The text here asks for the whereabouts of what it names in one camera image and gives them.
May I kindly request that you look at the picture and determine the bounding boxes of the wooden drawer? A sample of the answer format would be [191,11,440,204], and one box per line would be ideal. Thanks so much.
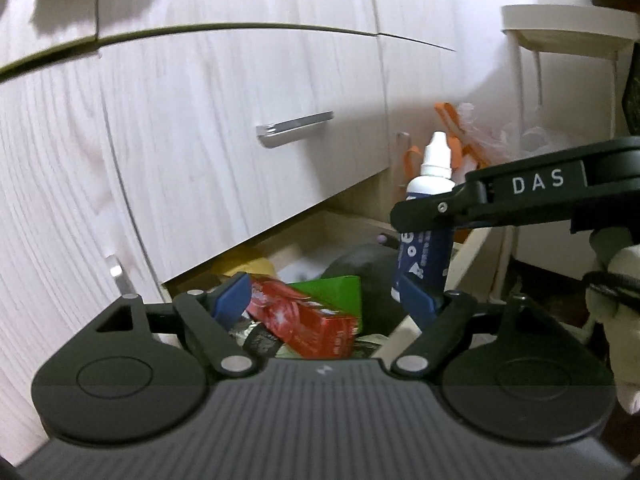
[164,209,494,361]
[98,28,390,282]

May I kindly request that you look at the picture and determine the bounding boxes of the dark round object in drawer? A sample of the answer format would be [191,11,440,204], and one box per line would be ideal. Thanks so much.
[321,244,406,336]

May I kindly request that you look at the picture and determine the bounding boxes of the white gloved right hand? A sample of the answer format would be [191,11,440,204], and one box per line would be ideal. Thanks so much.
[586,228,639,415]

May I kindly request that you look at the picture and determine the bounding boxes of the translucent plastic bag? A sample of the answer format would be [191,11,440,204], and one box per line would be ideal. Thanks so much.
[457,102,574,166]

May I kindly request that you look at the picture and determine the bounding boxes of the green cardboard box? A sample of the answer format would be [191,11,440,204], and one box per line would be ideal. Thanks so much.
[290,275,362,333]

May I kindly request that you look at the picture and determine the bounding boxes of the red toothpaste box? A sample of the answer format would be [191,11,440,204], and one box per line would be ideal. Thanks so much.
[246,275,359,360]

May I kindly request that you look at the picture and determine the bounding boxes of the orange fabric tote bag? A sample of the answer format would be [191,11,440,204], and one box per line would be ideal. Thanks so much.
[401,102,489,185]

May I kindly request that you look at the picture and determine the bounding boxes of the white trolley rack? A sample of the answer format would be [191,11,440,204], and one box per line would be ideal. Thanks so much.
[491,3,640,302]

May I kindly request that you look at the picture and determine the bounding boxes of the left cabinet door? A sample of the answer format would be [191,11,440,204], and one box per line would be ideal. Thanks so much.
[1,55,160,463]

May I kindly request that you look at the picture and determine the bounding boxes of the cabinet door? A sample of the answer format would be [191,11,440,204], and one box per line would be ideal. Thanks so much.
[378,36,464,192]
[1,55,160,463]

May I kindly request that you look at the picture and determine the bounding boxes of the right cabinet door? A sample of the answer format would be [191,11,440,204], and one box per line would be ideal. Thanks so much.
[378,36,464,192]

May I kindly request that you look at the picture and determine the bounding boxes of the left door metal handle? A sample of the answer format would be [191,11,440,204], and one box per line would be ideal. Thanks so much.
[105,255,134,297]

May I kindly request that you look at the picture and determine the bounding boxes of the door metal handle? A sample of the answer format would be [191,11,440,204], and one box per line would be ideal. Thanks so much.
[396,131,412,188]
[105,255,134,297]

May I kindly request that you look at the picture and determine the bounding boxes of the right door metal handle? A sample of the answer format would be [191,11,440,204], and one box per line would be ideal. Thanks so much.
[396,131,412,188]

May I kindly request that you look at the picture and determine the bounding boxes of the upper drawer metal handle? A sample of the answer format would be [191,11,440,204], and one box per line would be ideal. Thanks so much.
[255,110,334,148]

